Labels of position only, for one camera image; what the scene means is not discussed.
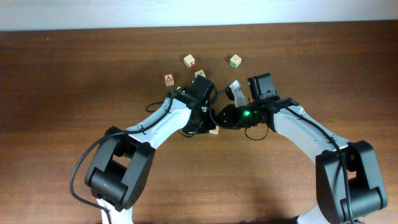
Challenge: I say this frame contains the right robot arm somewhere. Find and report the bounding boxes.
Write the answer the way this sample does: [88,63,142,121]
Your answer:
[215,73,388,224]

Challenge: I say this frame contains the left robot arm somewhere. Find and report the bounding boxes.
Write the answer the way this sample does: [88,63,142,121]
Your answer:
[85,76,215,223]

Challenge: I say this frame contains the wooden block green R side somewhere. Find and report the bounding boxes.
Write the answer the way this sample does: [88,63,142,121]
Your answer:
[229,54,242,68]

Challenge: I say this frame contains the wooden block blue 5 side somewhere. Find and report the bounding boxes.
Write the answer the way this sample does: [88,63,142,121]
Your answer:
[194,70,206,78]

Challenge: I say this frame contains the wooden block red A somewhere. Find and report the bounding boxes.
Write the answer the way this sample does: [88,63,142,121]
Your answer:
[164,73,174,86]

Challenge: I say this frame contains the wooden block red K side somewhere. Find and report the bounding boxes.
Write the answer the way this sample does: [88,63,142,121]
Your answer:
[183,54,196,68]

